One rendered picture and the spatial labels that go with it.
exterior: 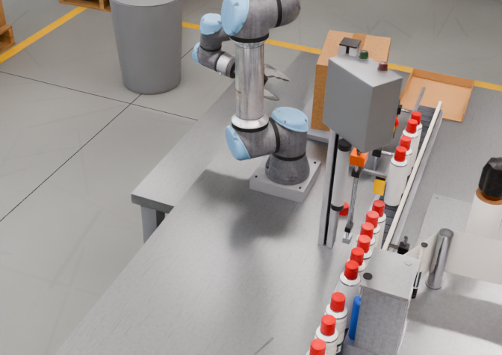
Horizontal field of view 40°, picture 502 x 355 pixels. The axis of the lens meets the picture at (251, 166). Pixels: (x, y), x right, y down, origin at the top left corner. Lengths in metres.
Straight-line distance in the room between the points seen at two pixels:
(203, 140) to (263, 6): 0.76
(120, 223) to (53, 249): 0.35
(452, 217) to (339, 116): 0.64
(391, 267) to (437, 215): 0.64
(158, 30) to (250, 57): 2.33
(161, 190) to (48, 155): 1.81
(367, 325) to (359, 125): 0.47
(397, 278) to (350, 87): 0.46
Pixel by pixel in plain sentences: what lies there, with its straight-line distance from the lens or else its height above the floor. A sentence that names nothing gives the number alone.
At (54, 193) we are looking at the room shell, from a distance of 3.77.
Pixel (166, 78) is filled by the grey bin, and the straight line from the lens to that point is 4.51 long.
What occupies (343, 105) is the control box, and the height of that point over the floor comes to 1.38.
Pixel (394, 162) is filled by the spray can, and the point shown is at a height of 1.04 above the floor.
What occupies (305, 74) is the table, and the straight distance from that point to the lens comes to 3.04.
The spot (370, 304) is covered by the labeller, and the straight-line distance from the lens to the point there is 1.61.
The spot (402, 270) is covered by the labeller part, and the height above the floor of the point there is 1.14.
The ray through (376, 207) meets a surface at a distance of 1.90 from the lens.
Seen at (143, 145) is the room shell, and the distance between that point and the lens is 4.05.
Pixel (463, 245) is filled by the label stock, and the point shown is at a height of 1.02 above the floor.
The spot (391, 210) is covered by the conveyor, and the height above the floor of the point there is 0.88.
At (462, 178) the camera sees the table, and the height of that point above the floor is 0.83.
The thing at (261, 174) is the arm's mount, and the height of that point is 0.87.
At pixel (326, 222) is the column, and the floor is 0.92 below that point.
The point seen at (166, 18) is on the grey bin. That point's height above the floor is 0.52.
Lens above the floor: 2.25
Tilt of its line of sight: 36 degrees down
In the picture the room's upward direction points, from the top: 2 degrees clockwise
